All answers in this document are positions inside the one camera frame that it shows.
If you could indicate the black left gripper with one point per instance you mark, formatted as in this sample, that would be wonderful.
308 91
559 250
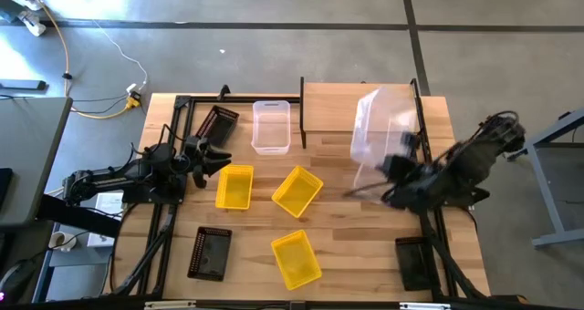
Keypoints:
194 152

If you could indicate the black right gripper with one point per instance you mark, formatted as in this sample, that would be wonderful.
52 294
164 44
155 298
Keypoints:
397 169

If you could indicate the yellow slotted plastic basket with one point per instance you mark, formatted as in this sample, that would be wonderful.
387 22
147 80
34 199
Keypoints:
296 261
234 189
297 192

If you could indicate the black slotted plastic basket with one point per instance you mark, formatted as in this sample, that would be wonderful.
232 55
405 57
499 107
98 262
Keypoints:
210 255
410 264
219 127

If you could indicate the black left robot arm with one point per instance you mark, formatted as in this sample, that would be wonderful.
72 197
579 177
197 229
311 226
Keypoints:
137 168

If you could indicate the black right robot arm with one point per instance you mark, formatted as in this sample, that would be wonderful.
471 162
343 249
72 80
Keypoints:
461 164

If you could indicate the yellow power plug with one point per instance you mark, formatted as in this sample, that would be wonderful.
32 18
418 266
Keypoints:
133 101

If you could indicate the white box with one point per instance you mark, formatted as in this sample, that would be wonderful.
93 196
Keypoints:
109 206

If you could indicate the black desk crossbar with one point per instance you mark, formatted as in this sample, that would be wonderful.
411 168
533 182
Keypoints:
77 216

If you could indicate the white mug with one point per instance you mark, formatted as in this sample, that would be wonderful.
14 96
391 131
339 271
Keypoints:
58 240

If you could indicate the grey desk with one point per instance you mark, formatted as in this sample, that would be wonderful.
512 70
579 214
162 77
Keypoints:
32 155

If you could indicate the black computer mouse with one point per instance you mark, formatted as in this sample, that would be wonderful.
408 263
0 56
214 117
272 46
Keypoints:
16 278

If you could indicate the person's leg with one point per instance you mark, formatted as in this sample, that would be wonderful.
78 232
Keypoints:
9 9

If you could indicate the small black frame bracket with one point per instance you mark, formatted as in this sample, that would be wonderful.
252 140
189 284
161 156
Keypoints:
223 91

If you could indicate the black aluminium table frame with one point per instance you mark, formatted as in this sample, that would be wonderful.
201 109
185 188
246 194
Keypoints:
431 228

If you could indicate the silver bracket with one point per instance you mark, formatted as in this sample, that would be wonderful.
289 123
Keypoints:
424 306
171 304

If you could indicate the grey metal table frame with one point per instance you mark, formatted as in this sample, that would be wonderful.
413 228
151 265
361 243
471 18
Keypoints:
545 191

